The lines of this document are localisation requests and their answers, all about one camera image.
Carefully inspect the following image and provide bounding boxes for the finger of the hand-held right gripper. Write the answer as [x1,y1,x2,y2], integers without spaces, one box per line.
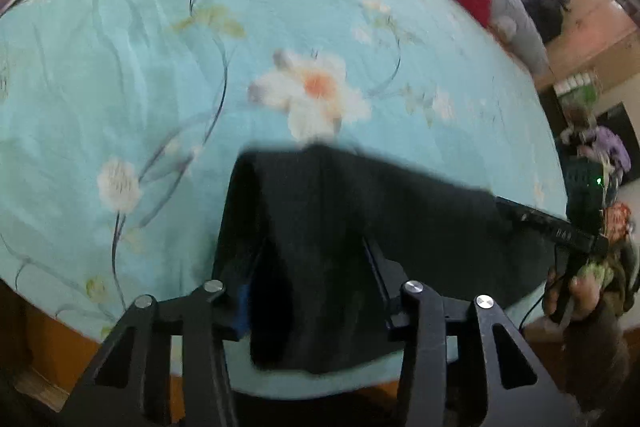
[495,196,610,254]

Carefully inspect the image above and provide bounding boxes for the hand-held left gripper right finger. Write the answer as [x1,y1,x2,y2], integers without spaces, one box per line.
[361,234,581,427]

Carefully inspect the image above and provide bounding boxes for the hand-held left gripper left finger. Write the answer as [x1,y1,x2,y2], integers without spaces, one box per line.
[59,276,253,427]

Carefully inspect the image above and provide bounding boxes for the black pants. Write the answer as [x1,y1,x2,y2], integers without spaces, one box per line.
[212,143,566,375]

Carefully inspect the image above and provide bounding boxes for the person's right hand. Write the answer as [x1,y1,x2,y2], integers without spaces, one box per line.
[544,269,608,324]

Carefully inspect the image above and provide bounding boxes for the floral patterned clothing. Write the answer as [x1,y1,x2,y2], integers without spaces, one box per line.
[590,201,640,308]

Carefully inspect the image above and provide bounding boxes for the purple cloth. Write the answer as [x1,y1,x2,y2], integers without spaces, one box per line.
[560,124,632,175]

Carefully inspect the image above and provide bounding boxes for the green and white box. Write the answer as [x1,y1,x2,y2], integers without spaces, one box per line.
[554,72,602,106]

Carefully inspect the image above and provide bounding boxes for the wooden wardrobe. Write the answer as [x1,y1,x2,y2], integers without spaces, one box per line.
[545,0,640,88]

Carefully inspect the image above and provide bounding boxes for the black backpack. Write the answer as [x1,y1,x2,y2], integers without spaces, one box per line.
[520,0,572,44]

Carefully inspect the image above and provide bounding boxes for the teal floral bed sheet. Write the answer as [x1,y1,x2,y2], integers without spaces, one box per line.
[0,0,572,403]

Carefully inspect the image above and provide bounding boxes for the black cable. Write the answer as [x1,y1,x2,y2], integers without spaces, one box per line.
[517,289,551,333]

